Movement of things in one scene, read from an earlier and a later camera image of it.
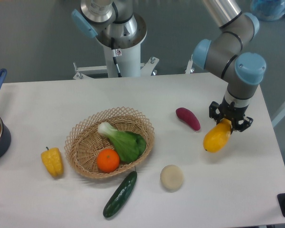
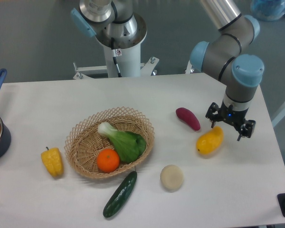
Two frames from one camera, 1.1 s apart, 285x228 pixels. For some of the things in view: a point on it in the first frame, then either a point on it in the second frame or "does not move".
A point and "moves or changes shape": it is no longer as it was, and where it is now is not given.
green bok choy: (129, 146) does not move
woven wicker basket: (110, 144) does not move
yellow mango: (216, 138) moves or changes shape
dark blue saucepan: (0, 133) does not move
